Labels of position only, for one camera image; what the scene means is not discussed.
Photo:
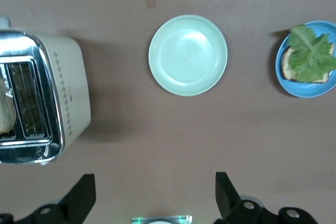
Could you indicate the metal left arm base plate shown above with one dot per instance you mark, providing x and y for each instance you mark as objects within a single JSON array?
[{"x": 183, "y": 219}]

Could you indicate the blue round plate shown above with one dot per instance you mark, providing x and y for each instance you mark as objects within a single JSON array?
[{"x": 304, "y": 89}]

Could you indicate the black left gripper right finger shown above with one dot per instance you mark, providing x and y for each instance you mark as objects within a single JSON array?
[{"x": 227, "y": 200}]

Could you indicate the brown bread slice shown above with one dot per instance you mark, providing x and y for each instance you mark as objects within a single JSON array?
[
  {"x": 6, "y": 113},
  {"x": 286, "y": 69}
]

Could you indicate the pale green round plate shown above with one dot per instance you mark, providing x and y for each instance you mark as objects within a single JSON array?
[{"x": 187, "y": 54}]

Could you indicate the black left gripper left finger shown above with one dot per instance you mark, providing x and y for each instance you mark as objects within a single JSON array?
[{"x": 76, "y": 203}]

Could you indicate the beige chrome toaster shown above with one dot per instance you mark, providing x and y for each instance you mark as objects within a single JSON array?
[{"x": 71, "y": 85}]

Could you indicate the green lettuce leaf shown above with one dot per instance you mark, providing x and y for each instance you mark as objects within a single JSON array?
[{"x": 309, "y": 58}]

